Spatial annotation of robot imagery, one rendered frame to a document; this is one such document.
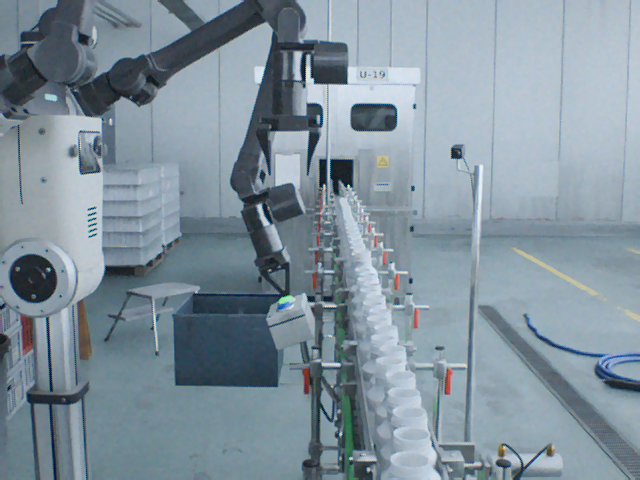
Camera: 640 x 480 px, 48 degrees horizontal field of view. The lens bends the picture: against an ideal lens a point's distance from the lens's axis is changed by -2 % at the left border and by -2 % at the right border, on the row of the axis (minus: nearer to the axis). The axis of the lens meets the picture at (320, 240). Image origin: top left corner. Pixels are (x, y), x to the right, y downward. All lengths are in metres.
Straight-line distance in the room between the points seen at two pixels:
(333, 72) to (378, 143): 5.13
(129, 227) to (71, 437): 6.66
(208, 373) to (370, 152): 4.35
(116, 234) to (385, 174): 3.26
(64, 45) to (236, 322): 1.13
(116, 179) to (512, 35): 6.91
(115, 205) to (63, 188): 6.77
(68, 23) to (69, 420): 0.80
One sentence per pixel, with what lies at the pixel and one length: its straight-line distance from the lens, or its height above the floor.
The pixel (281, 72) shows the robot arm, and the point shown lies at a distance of 1.22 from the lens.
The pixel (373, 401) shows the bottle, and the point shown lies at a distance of 0.96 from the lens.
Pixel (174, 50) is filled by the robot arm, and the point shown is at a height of 1.65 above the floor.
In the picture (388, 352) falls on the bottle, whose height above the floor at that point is 1.16.
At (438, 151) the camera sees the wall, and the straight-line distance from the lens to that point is 11.97.
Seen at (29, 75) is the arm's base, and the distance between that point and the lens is 1.31.
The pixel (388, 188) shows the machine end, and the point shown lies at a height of 1.07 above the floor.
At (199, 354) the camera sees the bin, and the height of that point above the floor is 0.83.
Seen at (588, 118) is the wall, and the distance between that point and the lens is 12.58.
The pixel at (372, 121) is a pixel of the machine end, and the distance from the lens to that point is 6.34.
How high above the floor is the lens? 1.44
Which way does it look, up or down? 7 degrees down
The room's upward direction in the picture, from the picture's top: straight up
